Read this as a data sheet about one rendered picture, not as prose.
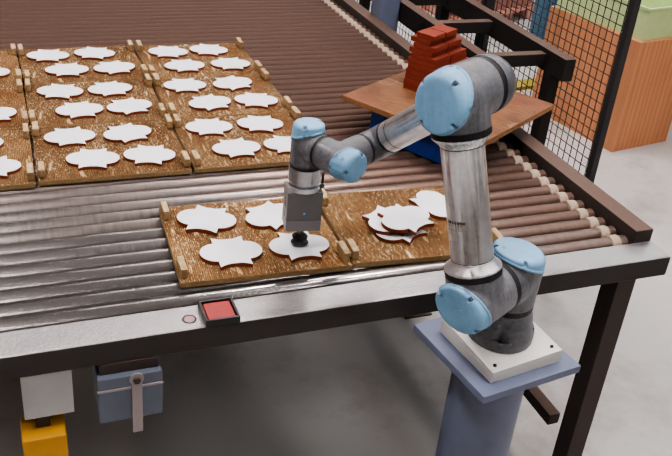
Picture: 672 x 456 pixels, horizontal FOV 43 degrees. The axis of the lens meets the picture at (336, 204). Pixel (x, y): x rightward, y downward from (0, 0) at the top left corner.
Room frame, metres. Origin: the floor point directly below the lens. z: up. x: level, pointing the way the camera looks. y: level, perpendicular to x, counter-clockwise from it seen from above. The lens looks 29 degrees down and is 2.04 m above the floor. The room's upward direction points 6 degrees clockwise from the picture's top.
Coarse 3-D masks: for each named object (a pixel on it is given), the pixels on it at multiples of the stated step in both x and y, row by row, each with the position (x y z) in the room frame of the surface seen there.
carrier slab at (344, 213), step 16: (352, 192) 2.10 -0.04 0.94; (368, 192) 2.11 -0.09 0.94; (384, 192) 2.12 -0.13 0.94; (400, 192) 2.13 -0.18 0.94; (416, 192) 2.14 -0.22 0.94; (336, 208) 2.00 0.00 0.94; (352, 208) 2.01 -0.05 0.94; (368, 208) 2.02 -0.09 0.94; (336, 224) 1.92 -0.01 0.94; (352, 224) 1.92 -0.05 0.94; (368, 240) 1.85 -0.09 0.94; (416, 240) 1.88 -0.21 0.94; (432, 240) 1.88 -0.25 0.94; (448, 240) 1.89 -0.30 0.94; (368, 256) 1.78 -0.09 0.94; (384, 256) 1.78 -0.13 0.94; (400, 256) 1.79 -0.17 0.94; (416, 256) 1.80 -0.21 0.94; (432, 256) 1.81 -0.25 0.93; (448, 256) 1.82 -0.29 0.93
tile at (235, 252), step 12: (216, 240) 1.76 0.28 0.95; (228, 240) 1.77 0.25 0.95; (240, 240) 1.77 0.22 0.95; (204, 252) 1.70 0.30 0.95; (216, 252) 1.71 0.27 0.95; (228, 252) 1.71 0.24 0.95; (240, 252) 1.72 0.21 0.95; (252, 252) 1.72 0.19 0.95; (216, 264) 1.67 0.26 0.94; (228, 264) 1.66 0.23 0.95; (240, 264) 1.67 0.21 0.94; (252, 264) 1.67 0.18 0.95
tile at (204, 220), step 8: (200, 208) 1.91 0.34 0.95; (208, 208) 1.91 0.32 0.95; (224, 208) 1.92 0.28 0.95; (184, 216) 1.86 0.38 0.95; (192, 216) 1.86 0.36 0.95; (200, 216) 1.87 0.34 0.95; (208, 216) 1.87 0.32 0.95; (216, 216) 1.87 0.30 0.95; (224, 216) 1.88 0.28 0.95; (232, 216) 1.88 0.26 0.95; (184, 224) 1.82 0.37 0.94; (192, 224) 1.82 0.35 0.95; (200, 224) 1.83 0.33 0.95; (208, 224) 1.83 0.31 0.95; (216, 224) 1.84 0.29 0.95; (224, 224) 1.84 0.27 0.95; (232, 224) 1.84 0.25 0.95; (200, 232) 1.81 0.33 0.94; (208, 232) 1.81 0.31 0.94; (216, 232) 1.80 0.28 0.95
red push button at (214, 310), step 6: (228, 300) 1.55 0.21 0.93; (204, 306) 1.51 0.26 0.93; (210, 306) 1.52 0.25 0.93; (216, 306) 1.52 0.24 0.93; (222, 306) 1.52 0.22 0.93; (228, 306) 1.52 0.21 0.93; (210, 312) 1.50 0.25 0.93; (216, 312) 1.50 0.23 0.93; (222, 312) 1.50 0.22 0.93; (228, 312) 1.50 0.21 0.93; (210, 318) 1.47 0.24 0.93
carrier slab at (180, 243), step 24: (240, 216) 1.91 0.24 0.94; (168, 240) 1.76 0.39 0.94; (192, 240) 1.77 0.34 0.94; (264, 240) 1.80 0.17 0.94; (336, 240) 1.84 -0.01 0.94; (192, 264) 1.66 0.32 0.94; (264, 264) 1.69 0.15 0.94; (288, 264) 1.70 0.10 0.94; (312, 264) 1.71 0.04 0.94; (336, 264) 1.73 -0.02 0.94
